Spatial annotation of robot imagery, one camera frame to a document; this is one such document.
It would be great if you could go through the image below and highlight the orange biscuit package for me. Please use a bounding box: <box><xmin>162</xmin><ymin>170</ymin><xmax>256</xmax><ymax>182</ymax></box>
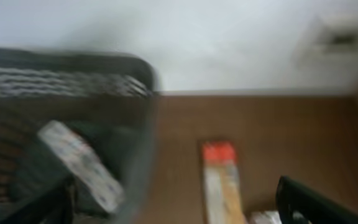
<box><xmin>201</xmin><ymin>140</ymin><xmax>247</xmax><ymax>224</ymax></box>

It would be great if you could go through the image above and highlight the white tissue multipack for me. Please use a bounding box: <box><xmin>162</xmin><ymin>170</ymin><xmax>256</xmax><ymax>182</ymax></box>
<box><xmin>38</xmin><ymin>120</ymin><xmax>124</xmax><ymax>213</ymax></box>

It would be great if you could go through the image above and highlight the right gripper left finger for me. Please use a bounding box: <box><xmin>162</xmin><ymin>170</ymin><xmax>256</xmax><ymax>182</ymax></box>
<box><xmin>0</xmin><ymin>176</ymin><xmax>75</xmax><ymax>224</ymax></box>

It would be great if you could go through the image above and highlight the grey plastic basket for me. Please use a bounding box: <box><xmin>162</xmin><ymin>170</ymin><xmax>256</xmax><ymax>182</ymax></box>
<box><xmin>0</xmin><ymin>48</ymin><xmax>156</xmax><ymax>223</ymax></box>

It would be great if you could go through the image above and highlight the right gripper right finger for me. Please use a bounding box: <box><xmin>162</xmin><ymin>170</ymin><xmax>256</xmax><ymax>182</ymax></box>
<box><xmin>275</xmin><ymin>176</ymin><xmax>358</xmax><ymax>224</ymax></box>

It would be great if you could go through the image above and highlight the beige brown bag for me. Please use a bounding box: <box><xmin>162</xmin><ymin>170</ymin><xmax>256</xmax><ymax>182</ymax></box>
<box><xmin>248</xmin><ymin>211</ymin><xmax>282</xmax><ymax>224</ymax></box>

